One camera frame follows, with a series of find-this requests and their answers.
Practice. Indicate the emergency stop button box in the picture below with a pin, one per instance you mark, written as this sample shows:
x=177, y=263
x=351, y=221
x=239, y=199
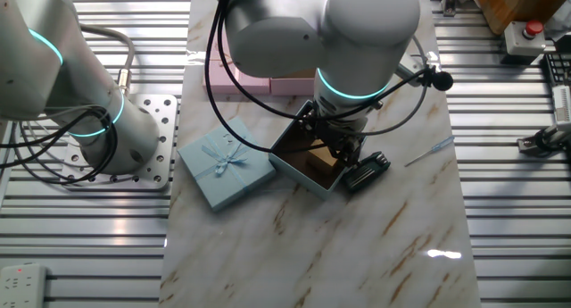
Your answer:
x=519, y=42

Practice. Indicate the clear plastic pipette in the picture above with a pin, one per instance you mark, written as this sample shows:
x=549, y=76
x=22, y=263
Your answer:
x=441, y=143

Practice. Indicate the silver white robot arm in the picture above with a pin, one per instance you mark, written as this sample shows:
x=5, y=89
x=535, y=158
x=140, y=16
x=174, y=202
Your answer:
x=44, y=76

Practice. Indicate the marble pattern table mat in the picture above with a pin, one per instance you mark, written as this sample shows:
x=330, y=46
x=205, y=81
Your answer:
x=312, y=254

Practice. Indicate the light blue open gift box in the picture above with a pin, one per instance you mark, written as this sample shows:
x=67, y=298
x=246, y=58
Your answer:
x=294, y=172

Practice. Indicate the black keyboard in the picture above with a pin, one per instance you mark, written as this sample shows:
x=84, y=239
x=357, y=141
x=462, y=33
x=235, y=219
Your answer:
x=560, y=69

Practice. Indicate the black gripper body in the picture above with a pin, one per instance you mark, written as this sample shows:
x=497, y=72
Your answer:
x=332, y=129

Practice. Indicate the grey metal clamp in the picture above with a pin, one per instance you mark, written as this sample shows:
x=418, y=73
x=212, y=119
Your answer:
x=449, y=4

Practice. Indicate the pink lid with bow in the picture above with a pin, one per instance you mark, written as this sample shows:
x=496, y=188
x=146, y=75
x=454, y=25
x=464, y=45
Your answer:
x=214, y=82

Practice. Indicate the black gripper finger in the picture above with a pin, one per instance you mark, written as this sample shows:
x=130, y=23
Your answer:
x=317, y=140
x=349, y=152

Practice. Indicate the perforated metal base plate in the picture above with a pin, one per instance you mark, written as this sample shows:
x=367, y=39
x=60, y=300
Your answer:
x=165, y=143

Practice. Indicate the light blue lid with bow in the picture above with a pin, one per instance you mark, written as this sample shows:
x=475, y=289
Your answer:
x=214, y=183

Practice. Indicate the pink open gift box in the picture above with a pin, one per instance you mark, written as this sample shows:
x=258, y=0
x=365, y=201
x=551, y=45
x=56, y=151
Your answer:
x=290, y=87

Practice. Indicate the brown cardboard box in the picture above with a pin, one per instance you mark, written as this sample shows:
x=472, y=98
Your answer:
x=513, y=4

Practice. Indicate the white power strip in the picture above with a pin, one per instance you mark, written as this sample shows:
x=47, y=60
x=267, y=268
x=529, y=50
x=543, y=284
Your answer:
x=22, y=285

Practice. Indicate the small wooden block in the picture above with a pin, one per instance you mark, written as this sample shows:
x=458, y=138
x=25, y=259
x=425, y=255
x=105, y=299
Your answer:
x=321, y=160

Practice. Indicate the black hex key set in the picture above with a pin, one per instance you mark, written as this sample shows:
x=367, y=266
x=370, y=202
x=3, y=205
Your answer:
x=366, y=174

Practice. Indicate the silver ribbed camera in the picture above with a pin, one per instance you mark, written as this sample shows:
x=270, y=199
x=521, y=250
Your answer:
x=563, y=105

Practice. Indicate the small camera on mount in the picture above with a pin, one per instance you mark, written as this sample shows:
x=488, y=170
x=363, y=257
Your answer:
x=546, y=140

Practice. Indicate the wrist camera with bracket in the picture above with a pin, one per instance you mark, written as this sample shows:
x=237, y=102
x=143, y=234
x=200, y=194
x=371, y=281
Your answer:
x=442, y=81

